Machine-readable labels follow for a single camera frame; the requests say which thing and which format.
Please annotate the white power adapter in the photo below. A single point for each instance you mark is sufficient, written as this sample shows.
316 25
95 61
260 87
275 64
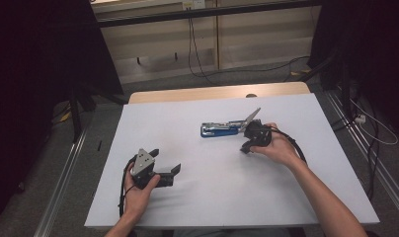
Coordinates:
360 118

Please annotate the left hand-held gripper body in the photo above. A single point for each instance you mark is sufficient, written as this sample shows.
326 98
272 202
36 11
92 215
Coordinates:
143 162

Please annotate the black horizontal bar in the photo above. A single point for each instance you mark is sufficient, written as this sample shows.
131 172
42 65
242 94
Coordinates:
204 13

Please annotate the person's left hand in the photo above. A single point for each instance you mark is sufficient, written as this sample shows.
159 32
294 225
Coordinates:
138 200

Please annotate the aluminium floor rail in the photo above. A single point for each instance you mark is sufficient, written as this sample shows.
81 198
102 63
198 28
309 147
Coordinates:
385 174
61 187

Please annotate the small black stick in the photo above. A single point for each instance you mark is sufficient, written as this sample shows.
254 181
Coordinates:
99 145

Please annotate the blue stapler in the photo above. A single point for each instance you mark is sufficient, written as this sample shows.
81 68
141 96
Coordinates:
217 132

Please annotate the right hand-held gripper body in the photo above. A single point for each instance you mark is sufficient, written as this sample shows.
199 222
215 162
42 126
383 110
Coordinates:
258 135

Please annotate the black metal stand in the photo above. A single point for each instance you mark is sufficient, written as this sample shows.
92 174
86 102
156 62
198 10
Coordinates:
345 92
76 112

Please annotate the beige cabinet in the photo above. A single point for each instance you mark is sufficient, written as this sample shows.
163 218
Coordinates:
260 39

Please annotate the black curtain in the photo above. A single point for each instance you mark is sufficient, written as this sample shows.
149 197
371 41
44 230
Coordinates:
378 49
39 65

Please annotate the brown table grommet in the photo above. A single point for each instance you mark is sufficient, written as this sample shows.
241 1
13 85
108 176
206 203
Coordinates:
251 95

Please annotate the person's right hand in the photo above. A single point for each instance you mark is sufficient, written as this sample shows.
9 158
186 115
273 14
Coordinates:
281 148

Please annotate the white table cover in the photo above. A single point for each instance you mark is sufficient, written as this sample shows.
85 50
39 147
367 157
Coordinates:
204 184

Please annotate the white wall socket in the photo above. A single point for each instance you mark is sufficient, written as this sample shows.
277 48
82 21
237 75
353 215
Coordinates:
194 4

